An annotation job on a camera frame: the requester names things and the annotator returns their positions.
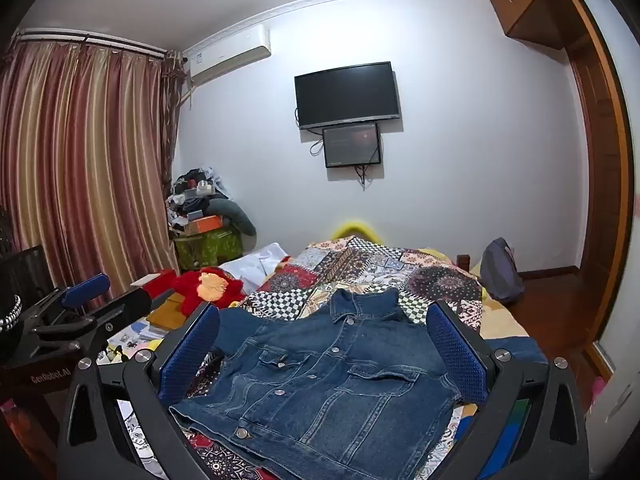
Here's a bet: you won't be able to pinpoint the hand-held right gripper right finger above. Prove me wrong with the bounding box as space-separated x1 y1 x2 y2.
425 299 592 480

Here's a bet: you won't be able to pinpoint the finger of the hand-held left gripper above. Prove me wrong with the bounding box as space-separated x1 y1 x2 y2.
30 287 153 357
30 274 112 333

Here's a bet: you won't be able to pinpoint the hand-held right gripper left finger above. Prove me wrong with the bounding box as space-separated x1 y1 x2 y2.
57 302 222 480

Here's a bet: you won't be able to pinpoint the blue denim jacket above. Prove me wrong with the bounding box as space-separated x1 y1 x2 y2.
169 287 463 480

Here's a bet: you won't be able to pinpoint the printed papers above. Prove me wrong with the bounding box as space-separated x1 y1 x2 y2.
100 317 166 361

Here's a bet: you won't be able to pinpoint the red yellow plush toy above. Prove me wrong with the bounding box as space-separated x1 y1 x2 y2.
135 266 246 317

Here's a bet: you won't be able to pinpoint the grey backpack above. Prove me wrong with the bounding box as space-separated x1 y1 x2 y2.
479 237 526 305

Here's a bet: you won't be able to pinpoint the green patterned cloth box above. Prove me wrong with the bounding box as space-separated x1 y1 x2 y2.
172 230 243 271

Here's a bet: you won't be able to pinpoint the white cloth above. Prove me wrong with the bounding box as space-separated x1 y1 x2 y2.
220 242 291 291

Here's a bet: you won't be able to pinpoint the orange box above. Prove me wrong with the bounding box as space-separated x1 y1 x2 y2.
184 215 223 237

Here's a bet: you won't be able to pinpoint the patchwork printed blanket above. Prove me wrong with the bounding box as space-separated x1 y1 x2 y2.
107 235 501 480

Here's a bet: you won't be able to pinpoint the striped red gold curtain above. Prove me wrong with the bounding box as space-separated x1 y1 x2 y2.
0 40 182 311

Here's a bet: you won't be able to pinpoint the pile of clutter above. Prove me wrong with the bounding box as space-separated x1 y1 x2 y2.
165 165 258 241

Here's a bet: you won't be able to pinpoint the yellow curved headboard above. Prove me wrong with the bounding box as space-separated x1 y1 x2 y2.
332 219 383 243

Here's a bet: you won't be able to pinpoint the curtain rod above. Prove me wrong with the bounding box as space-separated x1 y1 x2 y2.
15 27 168 58

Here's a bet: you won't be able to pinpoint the white air conditioner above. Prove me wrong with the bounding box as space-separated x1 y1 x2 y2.
182 24 272 86

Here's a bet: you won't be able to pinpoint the wooden door frame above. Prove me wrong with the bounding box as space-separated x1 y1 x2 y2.
555 0 636 381

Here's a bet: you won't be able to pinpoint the small black wall monitor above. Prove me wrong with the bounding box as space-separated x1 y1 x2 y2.
321 121 383 169

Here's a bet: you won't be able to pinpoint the black wall television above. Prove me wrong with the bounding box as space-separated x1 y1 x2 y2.
294 61 402 131

